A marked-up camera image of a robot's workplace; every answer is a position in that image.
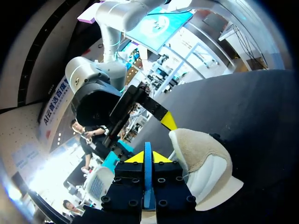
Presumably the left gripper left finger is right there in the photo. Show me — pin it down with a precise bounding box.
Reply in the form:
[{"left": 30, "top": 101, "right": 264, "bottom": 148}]
[{"left": 100, "top": 151, "right": 145, "bottom": 224}]

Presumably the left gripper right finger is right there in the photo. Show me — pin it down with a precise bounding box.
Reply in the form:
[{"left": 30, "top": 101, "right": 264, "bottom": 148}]
[{"left": 153, "top": 151, "right": 197, "bottom": 224}]

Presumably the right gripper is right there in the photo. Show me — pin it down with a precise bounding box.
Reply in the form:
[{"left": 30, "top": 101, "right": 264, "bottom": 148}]
[{"left": 71, "top": 82, "right": 179, "bottom": 161}]

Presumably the blue and black insole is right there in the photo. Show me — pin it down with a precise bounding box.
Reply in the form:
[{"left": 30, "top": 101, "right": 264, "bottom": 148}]
[{"left": 143, "top": 141, "right": 154, "bottom": 209}]

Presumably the beige and white sneaker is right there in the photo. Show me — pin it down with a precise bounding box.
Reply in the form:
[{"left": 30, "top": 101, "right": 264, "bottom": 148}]
[{"left": 168, "top": 128, "right": 244, "bottom": 212}]

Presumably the teal box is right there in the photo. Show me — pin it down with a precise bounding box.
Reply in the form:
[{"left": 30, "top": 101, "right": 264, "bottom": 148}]
[{"left": 102, "top": 140, "right": 135, "bottom": 169}]

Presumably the person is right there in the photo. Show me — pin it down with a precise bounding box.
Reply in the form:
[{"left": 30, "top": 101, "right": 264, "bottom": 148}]
[
  {"left": 70, "top": 119, "right": 111, "bottom": 171},
  {"left": 62, "top": 199, "right": 83, "bottom": 218}
]

